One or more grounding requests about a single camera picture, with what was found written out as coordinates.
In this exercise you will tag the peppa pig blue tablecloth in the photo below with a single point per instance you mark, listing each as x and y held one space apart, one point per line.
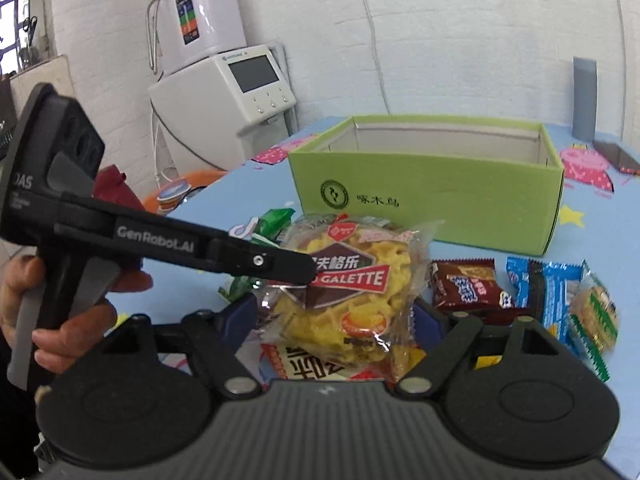
600 228

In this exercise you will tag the dark red toy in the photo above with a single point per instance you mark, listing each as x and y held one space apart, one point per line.
111 187

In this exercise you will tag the brown chocolate snack packet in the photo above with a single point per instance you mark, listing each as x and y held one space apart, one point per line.
471 286

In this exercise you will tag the green cardboard box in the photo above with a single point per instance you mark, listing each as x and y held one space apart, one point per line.
490 182

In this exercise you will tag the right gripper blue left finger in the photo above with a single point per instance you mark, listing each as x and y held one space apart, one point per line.
213 338

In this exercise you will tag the grey cylindrical bottle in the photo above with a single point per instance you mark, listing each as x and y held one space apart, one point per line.
585 96

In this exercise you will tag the red cracker snack bag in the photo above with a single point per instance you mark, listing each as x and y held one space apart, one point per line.
281 362

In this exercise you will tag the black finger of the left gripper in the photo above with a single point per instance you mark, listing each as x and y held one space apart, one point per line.
267 262

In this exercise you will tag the white water purifier unit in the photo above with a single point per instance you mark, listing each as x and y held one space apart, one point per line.
182 32

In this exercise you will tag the green striped biscuit packet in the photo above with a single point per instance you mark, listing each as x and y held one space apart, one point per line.
593 323

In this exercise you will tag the person's left hand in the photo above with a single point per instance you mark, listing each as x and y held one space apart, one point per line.
57 350

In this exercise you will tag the dark smartphone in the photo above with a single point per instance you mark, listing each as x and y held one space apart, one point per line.
618 157

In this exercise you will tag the white water dispenser machine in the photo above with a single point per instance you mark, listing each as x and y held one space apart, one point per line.
224 110

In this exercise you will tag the galette waffle snack clear bag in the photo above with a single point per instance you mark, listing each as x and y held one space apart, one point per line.
358 309

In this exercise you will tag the blue cookie packet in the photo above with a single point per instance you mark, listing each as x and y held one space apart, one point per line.
546 290

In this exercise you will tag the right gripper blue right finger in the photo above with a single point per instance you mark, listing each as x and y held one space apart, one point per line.
446 338

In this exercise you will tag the green wrapped snack packet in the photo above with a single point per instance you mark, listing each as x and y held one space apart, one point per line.
266 230

